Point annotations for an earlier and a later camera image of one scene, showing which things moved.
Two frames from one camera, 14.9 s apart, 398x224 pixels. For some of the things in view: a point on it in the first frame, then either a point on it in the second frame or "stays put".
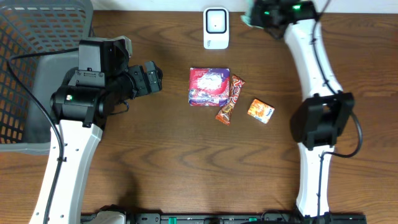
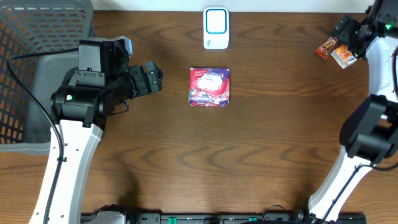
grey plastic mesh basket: (32, 26) stays put
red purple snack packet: (209, 86) stays put
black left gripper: (152, 78) stays put
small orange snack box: (260, 111) → (343, 56)
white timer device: (216, 28) stays put
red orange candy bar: (224, 115) → (324, 49)
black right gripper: (258, 4) → (344, 34)
